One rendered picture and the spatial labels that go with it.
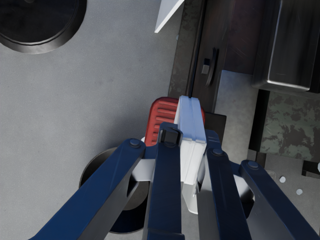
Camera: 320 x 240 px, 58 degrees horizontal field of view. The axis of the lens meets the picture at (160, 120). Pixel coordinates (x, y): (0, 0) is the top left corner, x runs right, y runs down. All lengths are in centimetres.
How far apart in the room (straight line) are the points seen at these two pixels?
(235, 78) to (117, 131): 70
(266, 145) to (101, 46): 80
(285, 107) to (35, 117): 90
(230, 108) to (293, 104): 9
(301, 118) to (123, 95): 73
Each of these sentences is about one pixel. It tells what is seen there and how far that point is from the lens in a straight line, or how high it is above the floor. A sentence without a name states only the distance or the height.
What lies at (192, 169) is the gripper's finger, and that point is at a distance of 17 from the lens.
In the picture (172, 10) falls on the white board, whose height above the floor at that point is 24.
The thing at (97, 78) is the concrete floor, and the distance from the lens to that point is 110.
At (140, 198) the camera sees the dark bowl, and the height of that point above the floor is 0.
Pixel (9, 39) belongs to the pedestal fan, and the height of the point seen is 3.
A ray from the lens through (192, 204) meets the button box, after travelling 46.
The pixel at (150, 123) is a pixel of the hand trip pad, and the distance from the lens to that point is 30.
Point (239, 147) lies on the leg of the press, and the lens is 44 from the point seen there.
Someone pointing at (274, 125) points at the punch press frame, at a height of 65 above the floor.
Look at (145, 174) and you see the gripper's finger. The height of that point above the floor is 91.
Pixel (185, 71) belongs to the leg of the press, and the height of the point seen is 3.
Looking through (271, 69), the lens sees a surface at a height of 70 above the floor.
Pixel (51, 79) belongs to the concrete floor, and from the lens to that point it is 114.
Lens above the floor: 106
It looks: 89 degrees down
